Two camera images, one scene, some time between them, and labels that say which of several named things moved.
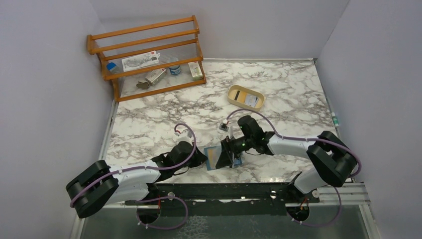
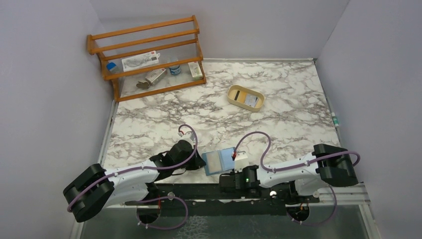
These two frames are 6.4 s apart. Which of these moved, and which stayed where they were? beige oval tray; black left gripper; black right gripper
Moved: black right gripper
Stayed: black left gripper; beige oval tray
